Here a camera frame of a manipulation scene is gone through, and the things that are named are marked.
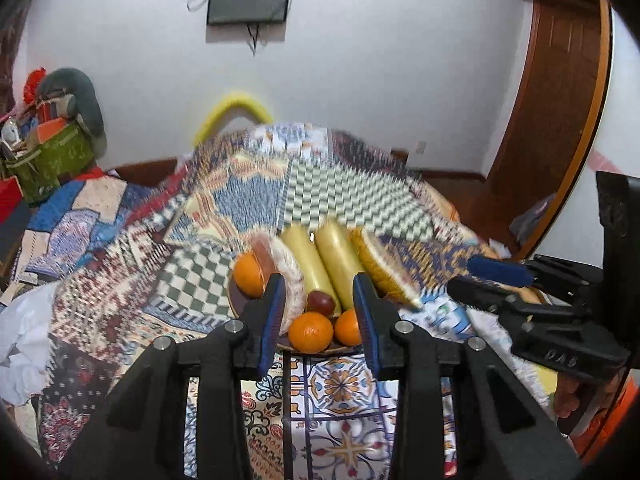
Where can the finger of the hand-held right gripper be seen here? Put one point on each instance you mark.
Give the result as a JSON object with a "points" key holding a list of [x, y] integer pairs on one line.
{"points": [[480, 290], [500, 271]]}

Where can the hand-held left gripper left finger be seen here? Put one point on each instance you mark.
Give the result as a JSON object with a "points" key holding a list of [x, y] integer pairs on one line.
{"points": [[272, 317]]}

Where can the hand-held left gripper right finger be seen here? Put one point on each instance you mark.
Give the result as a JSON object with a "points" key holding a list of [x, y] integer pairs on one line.
{"points": [[365, 320]]}

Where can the small orange mandarin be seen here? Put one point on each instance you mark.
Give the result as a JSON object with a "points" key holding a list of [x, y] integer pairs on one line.
{"points": [[348, 327]]}

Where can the purple round plate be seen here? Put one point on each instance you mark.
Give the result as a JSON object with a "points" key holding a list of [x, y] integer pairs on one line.
{"points": [[240, 305]]}

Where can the large orange mandarin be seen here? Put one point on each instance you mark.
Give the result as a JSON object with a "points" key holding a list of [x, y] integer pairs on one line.
{"points": [[248, 275], [311, 332]]}

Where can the dark red grape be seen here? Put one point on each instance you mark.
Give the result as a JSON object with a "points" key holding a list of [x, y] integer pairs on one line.
{"points": [[320, 302]]}

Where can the yellow sugarcane piece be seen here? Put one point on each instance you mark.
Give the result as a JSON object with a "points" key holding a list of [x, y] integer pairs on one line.
{"points": [[340, 260], [307, 260]]}

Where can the patchwork patterned tablecloth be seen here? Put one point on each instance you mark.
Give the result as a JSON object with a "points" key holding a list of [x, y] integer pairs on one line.
{"points": [[310, 195]]}

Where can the brown wooden door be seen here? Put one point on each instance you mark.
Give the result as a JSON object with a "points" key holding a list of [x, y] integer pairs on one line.
{"points": [[555, 110]]}

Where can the yellow fluffy chair back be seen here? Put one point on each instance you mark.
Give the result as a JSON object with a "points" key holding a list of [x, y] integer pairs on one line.
{"points": [[232, 107]]}

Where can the crumpled white paper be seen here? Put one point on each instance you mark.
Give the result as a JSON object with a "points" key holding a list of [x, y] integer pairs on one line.
{"points": [[22, 340]]}

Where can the green patterned box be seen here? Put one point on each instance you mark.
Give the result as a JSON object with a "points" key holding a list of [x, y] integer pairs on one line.
{"points": [[55, 160]]}

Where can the grey neck pillow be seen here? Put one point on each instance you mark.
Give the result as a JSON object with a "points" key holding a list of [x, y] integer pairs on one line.
{"points": [[85, 100]]}

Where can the red flat box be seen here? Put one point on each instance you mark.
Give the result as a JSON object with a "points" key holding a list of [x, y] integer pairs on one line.
{"points": [[9, 202]]}

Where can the orange box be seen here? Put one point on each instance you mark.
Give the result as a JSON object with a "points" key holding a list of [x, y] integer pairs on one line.
{"points": [[54, 130]]}

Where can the white round object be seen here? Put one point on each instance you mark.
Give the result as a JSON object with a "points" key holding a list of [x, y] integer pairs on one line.
{"points": [[11, 132]]}

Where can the red bag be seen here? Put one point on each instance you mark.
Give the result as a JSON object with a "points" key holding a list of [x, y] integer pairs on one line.
{"points": [[34, 85]]}

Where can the white wall socket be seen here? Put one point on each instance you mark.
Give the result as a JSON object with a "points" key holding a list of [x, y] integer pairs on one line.
{"points": [[420, 148]]}

